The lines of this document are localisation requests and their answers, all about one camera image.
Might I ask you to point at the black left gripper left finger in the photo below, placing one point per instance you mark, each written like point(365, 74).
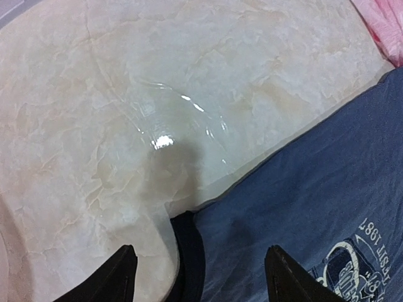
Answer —
point(112, 281)

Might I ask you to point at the white plastic laundry basket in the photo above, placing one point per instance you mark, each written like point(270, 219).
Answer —
point(16, 276)

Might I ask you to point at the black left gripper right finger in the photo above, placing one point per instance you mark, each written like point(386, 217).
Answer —
point(288, 281)

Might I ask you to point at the pink patterned shorts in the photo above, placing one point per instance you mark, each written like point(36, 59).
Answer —
point(383, 18)

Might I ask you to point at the dark blue garment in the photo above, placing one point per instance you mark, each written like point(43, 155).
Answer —
point(331, 198)

